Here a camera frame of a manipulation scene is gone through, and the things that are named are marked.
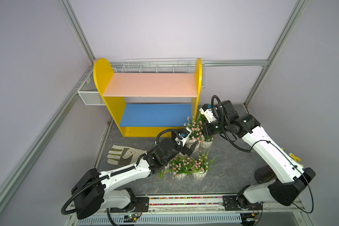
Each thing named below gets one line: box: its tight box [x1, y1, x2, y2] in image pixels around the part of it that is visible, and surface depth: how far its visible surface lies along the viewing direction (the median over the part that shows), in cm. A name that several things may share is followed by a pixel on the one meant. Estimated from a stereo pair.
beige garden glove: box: [106, 145, 148, 167], surface depth 93 cm
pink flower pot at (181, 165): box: [169, 153, 195, 181], surface depth 74 cm
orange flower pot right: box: [199, 137, 214, 149], surface depth 93 cm
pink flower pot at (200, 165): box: [191, 149, 217, 180], surface depth 75 cm
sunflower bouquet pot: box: [281, 147, 305, 168], surface depth 67 cm
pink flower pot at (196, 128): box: [183, 116, 204, 144], surface depth 64 cm
